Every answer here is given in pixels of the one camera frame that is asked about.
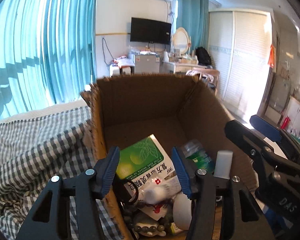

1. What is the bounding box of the green white medicine box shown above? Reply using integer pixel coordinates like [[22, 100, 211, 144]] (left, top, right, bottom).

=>
[[115, 133, 182, 205]]

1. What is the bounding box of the checkered grey white cloth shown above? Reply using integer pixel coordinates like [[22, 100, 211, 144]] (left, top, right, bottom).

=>
[[0, 106, 95, 239]]

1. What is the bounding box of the wooden chair with clothes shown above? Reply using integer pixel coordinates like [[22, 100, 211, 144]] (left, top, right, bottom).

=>
[[186, 67, 220, 95]]

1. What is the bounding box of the brown cardboard box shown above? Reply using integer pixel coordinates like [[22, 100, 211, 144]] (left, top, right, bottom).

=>
[[80, 73, 260, 240]]

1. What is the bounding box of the white sliding wardrobe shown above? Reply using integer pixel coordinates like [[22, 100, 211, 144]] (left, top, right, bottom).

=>
[[208, 9, 272, 121]]

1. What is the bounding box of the black backpack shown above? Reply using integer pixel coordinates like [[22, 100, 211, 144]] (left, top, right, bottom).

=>
[[196, 47, 212, 66]]

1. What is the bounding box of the white dressing table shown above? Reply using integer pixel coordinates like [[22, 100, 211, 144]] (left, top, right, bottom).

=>
[[159, 61, 207, 74]]

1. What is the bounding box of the oval white vanity mirror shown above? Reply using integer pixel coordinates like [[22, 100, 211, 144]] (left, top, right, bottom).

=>
[[172, 27, 191, 55]]

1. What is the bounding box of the silver mini fridge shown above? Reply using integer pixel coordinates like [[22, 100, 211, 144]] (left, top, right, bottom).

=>
[[134, 54, 160, 74]]

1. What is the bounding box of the right teal curtain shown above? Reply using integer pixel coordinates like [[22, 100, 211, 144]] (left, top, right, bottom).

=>
[[176, 0, 209, 50]]

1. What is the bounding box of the white suitcase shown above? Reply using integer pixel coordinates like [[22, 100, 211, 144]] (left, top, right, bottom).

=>
[[109, 64, 131, 77]]

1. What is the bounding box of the large left teal curtain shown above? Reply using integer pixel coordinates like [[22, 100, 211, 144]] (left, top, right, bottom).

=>
[[0, 0, 97, 120]]

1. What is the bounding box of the dark bead bracelet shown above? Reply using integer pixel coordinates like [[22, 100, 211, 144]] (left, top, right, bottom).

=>
[[122, 199, 172, 234]]

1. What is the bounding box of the black wall television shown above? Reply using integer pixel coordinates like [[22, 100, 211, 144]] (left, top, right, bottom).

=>
[[130, 17, 172, 45]]

